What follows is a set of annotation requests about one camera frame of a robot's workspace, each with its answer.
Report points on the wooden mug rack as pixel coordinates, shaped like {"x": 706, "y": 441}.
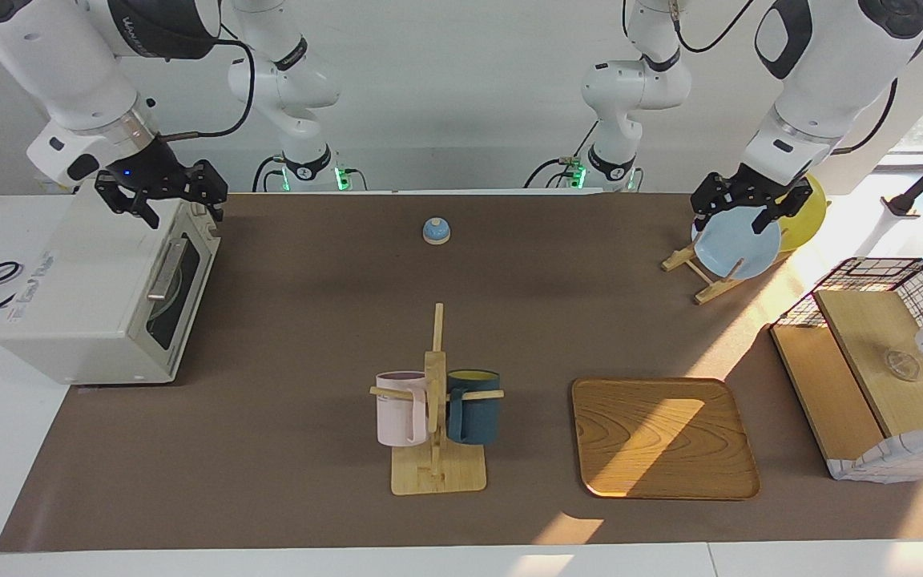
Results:
{"x": 437, "y": 477}

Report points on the light blue plate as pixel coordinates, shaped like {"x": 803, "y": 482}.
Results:
{"x": 738, "y": 244}

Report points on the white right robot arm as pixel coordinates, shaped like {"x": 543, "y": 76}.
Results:
{"x": 69, "y": 72}

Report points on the small clear glass object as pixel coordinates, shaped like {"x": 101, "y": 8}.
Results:
{"x": 902, "y": 365}

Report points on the white toaster oven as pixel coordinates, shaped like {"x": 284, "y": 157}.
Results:
{"x": 69, "y": 304}

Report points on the wooden step shelf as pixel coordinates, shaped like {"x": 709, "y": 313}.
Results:
{"x": 870, "y": 336}

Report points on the wooden plate rack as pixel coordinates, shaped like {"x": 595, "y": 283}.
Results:
{"x": 710, "y": 292}

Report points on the brown table mat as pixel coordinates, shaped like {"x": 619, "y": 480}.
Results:
{"x": 309, "y": 320}

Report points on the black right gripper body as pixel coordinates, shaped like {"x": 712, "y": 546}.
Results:
{"x": 149, "y": 172}

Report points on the wooden tray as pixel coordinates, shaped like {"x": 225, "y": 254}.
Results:
{"x": 662, "y": 441}

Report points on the dark blue mug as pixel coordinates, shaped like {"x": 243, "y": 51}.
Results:
{"x": 477, "y": 413}

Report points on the yellow plate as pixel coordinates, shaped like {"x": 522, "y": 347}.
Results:
{"x": 808, "y": 220}

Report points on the blue call bell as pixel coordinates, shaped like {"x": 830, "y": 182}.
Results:
{"x": 436, "y": 232}

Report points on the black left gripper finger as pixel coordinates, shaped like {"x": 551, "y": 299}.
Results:
{"x": 711, "y": 196}
{"x": 788, "y": 206}

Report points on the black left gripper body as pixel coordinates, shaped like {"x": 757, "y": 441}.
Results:
{"x": 750, "y": 191}

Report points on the pink mug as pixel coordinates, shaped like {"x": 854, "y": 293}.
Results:
{"x": 397, "y": 413}

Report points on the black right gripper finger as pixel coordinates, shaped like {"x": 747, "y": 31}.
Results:
{"x": 211, "y": 184}
{"x": 129, "y": 200}

